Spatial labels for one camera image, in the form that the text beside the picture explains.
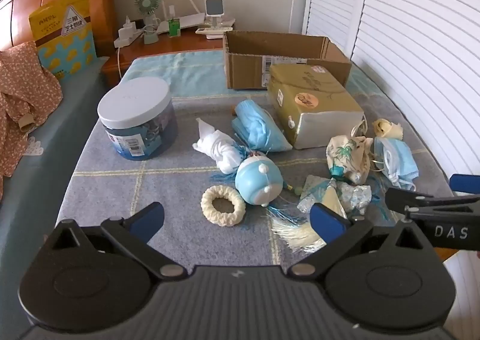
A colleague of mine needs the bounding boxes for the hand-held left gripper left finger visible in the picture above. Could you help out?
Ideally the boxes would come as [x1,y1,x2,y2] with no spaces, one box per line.
[47,202,188,281]

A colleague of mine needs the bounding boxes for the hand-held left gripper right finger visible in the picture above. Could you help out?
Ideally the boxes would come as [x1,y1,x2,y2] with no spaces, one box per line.
[287,203,432,277]

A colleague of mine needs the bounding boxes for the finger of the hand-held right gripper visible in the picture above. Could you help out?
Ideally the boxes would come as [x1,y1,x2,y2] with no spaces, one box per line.
[385,187,480,221]
[451,174,480,195]

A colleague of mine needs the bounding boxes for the teal sachet with cream tassel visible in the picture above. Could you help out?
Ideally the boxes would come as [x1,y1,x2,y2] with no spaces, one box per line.
[270,175,349,254]

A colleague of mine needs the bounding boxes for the silver blue wrapper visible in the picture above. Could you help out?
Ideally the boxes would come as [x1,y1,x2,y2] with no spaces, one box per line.
[335,181,373,215]

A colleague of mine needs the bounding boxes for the blue face mask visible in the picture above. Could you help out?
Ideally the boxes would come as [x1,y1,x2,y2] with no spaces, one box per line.
[373,136,419,190]

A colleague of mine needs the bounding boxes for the cream palm print pouch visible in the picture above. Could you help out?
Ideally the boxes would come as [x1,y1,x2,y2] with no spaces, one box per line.
[325,135,374,185]

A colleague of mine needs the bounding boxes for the round blue plush toy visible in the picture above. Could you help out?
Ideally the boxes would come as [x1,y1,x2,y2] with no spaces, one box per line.
[235,152,284,206]

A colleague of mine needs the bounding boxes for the white cloth doll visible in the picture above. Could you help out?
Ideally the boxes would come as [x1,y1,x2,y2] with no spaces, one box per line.
[192,118,248,175]

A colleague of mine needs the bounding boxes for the brown cardboard box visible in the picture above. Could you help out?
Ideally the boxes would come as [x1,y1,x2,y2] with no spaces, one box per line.
[223,31,352,90]

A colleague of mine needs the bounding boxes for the grey checked blanket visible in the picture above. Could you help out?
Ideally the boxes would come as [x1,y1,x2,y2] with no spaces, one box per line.
[56,94,462,269]

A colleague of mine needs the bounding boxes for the cream knotted cloth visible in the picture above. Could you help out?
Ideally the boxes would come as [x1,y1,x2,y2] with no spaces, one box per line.
[372,118,405,141]

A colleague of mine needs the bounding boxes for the white lid plastic jar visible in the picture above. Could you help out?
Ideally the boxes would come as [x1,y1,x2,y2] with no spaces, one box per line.
[97,76,179,161]

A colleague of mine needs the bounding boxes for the pack of blue face masks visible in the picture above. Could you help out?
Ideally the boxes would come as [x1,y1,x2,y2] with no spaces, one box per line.
[230,100,294,153]

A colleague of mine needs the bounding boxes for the teal bed sheet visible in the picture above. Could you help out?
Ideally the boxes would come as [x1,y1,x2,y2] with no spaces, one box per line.
[0,56,124,326]

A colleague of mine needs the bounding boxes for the gold tissue pack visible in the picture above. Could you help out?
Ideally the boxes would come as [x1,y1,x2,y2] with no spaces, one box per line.
[267,64,365,150]

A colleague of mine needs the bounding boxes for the white scalloped cloth piece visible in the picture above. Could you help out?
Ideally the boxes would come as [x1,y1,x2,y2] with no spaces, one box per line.
[25,136,45,157]

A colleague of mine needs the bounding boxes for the teal towel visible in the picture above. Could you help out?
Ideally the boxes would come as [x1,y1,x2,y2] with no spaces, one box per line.
[118,50,376,98]

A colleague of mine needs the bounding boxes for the wooden nightstand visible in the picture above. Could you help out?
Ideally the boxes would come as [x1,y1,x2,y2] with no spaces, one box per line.
[101,28,233,87]

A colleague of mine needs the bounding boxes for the orange floral garment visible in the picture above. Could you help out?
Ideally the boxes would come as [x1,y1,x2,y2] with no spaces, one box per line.
[0,41,64,177]

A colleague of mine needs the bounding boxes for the white power strip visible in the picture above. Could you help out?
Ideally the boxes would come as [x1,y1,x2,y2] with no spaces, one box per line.
[113,16,147,48]

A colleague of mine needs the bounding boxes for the yellow printed bag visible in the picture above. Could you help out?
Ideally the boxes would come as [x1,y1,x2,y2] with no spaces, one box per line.
[29,0,97,81]

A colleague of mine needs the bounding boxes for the green small bottle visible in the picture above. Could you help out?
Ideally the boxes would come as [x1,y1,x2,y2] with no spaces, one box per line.
[169,5,181,37]

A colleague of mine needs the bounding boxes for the white router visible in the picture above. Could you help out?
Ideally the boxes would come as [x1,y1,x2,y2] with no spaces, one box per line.
[155,0,207,35]

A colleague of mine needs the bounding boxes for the white remote control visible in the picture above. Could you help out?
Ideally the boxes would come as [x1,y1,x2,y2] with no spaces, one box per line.
[196,26,233,35]

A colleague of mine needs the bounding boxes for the small green desk fan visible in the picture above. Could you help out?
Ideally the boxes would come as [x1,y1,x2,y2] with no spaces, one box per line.
[134,0,161,45]

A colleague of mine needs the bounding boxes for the white phone stand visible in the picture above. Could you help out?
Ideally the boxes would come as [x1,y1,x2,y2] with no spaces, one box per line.
[204,0,235,31]

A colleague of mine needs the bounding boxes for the cream knitted ring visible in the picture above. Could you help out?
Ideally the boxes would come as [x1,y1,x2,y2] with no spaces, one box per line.
[201,186,246,228]

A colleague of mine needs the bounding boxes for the white power cable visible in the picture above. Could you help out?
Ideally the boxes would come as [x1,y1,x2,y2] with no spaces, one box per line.
[115,45,124,82]

